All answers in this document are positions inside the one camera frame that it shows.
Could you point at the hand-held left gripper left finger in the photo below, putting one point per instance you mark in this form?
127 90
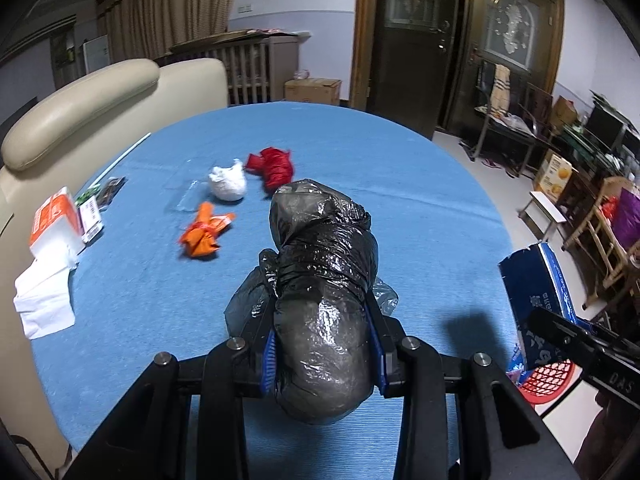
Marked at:
270 365

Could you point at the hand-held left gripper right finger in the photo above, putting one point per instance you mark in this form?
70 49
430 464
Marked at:
380 375

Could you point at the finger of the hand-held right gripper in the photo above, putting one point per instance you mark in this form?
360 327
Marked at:
560 330

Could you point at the blue cardboard box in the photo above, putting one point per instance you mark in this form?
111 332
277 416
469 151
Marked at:
535 285

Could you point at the red plastic basket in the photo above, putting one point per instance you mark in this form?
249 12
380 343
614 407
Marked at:
547 380

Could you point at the black plastic bag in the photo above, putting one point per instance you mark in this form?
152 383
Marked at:
320 320

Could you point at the person's right forearm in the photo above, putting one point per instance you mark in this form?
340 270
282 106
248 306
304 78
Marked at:
610 440

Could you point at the wooden chair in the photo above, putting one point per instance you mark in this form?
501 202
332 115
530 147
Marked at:
600 245

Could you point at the white stool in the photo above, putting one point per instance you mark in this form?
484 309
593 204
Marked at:
542 210

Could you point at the purple bag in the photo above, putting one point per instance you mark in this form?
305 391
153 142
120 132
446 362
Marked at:
627 220

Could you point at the orange plastic bag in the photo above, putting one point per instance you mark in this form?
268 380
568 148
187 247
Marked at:
205 232

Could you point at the yellow printed box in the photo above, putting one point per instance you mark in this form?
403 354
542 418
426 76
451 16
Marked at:
552 177

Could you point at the clear plastic wrapper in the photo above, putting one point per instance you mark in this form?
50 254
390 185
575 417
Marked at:
186 200

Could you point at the white plastic bag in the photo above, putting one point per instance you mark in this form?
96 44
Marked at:
227 182

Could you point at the red plastic bag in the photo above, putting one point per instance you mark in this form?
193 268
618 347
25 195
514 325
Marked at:
272 165

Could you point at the black monitor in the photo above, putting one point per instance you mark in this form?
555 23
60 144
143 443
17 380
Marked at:
605 120

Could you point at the small open cardboard box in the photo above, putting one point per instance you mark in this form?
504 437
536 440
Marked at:
565 110

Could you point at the metal chair with towel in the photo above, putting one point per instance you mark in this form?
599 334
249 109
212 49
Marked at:
505 110

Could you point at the green and white packet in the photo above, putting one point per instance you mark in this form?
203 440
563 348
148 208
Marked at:
90 212

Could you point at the white paper tissues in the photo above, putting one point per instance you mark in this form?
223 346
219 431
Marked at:
45 290

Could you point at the dark snack packet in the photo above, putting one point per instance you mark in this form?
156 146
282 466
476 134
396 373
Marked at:
112 187

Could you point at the white drinking straw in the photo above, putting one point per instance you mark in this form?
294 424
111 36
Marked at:
120 157

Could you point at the orange and white tissue pack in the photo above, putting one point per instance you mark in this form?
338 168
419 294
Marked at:
55 220

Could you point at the brown cardboard box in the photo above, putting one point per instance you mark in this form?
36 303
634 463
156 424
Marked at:
312 90

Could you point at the wooden radiator cabinet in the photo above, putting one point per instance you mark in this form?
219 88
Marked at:
250 65

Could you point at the frosted glass door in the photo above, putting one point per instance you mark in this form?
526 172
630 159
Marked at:
510 25

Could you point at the beige leather sofa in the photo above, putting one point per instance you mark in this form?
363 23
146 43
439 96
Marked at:
90 110

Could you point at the dark wooden door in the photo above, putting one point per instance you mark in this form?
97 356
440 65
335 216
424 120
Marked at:
410 45

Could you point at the white appliance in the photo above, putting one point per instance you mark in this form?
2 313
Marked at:
97 55

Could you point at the brown curtain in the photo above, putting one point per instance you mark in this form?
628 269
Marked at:
165 5

